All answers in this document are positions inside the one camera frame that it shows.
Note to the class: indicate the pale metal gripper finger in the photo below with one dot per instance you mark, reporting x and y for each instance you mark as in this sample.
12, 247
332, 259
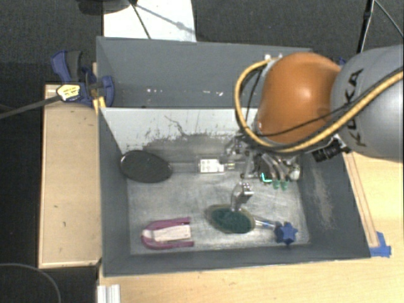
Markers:
242, 193
211, 166

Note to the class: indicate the dark green oval sponge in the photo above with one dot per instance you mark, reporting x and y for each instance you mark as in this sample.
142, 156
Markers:
232, 221

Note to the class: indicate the grey metal bin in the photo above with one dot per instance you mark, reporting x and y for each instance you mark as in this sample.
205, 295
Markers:
189, 197

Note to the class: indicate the blue star knob tool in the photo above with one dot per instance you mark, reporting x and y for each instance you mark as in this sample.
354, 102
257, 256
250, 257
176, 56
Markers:
285, 233

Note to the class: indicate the pale wood board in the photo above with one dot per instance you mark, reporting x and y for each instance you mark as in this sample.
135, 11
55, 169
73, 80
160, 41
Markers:
71, 185

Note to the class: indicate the black cylinder on white bracket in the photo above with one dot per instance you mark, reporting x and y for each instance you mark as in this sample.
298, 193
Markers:
328, 151

